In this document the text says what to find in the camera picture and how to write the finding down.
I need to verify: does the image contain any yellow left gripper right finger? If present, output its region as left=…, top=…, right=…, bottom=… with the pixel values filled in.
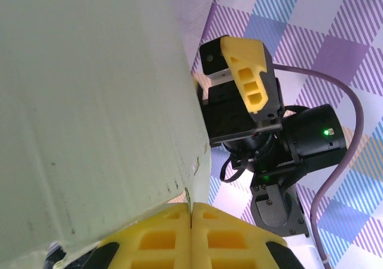
left=191, top=202, right=305, bottom=269

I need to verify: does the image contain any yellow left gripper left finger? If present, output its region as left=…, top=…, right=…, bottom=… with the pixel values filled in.
left=85, top=203, right=193, bottom=269

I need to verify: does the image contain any light green paper box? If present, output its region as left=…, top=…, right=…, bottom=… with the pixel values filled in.
left=0, top=0, right=212, bottom=269

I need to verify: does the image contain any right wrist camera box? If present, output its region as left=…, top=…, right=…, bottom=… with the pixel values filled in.
left=199, top=36, right=232, bottom=81

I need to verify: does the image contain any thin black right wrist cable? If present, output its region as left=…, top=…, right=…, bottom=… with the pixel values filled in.
left=220, top=157, right=251, bottom=184

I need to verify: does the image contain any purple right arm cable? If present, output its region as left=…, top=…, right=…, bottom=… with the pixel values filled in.
left=273, top=64, right=365, bottom=269

